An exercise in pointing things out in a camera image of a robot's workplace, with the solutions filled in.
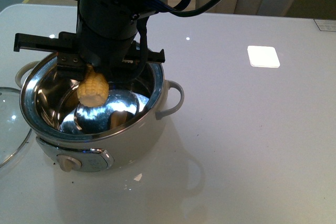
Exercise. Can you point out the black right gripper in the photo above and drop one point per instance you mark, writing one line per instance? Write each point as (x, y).
(118, 60)

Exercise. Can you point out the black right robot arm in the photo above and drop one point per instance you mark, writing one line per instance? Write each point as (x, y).
(110, 35)

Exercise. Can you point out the yellow corn cob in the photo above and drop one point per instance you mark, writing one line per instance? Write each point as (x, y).
(93, 90)

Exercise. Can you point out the beige electric cooking pot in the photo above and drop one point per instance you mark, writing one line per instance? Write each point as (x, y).
(85, 139)

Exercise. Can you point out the glass pot lid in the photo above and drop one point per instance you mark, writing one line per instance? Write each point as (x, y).
(15, 132)

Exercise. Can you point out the table corner label sticker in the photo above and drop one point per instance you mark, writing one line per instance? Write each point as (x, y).
(325, 24)

